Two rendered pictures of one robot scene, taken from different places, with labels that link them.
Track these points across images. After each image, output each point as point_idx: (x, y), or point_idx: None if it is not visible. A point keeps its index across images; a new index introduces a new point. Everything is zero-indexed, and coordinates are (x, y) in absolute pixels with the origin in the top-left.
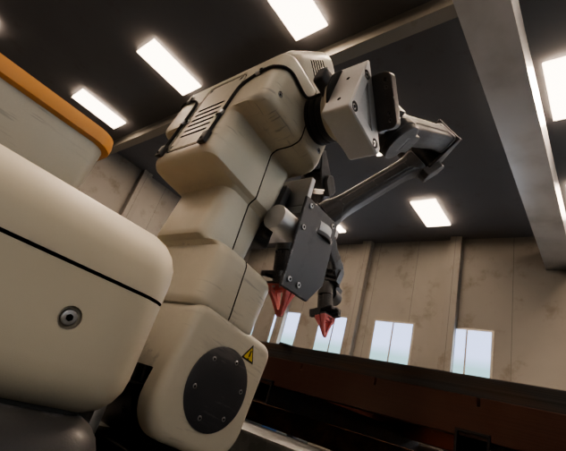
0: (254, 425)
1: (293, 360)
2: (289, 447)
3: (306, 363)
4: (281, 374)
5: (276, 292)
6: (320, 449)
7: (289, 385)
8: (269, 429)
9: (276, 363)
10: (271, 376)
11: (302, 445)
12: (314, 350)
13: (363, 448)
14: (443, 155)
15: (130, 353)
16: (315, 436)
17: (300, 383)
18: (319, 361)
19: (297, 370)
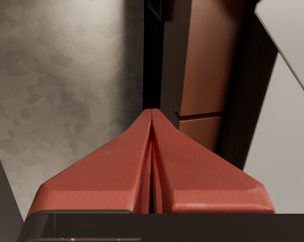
0: (108, 9)
1: (248, 48)
2: (6, 175)
3: (178, 129)
4: (172, 45)
5: (162, 192)
6: (128, 122)
7: (164, 70)
8: (138, 22)
9: (182, 28)
10: (171, 8)
11: (92, 124)
12: (253, 131)
13: None
14: None
15: None
16: None
17: (165, 102)
18: (234, 136)
19: (174, 99)
